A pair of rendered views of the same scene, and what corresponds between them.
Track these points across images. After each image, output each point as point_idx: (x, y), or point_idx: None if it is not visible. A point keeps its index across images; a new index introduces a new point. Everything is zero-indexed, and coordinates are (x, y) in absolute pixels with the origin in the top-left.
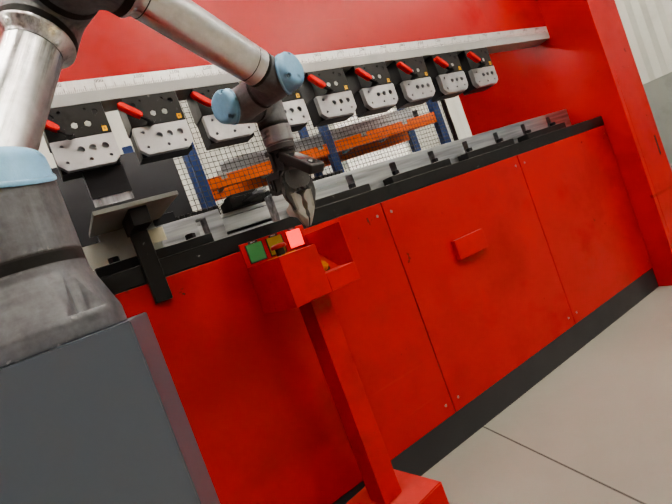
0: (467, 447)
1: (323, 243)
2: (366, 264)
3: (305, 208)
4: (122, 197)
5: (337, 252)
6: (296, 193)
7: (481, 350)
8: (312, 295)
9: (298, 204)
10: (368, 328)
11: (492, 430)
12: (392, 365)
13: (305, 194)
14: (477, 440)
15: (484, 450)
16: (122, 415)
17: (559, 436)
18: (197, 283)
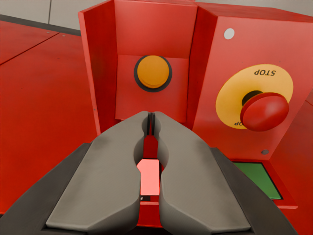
0: (75, 21)
1: (108, 103)
2: (8, 116)
3: (141, 154)
4: None
5: (111, 52)
6: (198, 219)
7: None
8: (239, 5)
9: (195, 159)
10: (81, 80)
11: (49, 12)
12: (84, 60)
13: (122, 194)
14: (64, 17)
15: (72, 4)
16: None
17: None
18: (299, 210)
